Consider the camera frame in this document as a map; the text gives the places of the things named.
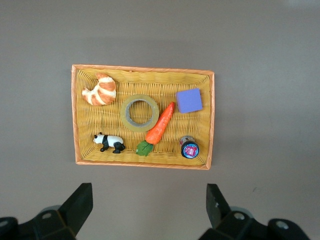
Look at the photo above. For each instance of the purple foam block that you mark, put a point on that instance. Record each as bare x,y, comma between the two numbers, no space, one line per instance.
188,101

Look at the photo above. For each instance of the toy croissant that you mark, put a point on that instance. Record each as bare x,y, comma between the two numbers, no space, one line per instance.
102,92

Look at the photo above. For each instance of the small jar with blue lid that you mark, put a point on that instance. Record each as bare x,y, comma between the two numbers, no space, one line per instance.
190,150

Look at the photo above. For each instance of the clear packing tape roll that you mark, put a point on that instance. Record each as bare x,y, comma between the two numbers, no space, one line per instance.
122,113

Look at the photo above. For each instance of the toy carrot with green leaf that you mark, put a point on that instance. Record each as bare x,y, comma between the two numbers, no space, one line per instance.
160,125

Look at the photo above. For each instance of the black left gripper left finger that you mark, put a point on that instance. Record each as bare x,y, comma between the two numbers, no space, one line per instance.
75,210

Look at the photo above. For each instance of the toy panda figure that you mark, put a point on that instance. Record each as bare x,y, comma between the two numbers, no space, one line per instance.
112,140

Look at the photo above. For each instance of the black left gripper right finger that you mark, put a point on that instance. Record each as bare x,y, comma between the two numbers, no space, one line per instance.
222,212

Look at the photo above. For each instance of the yellow wicker basket orange rim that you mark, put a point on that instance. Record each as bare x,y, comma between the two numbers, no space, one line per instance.
112,120

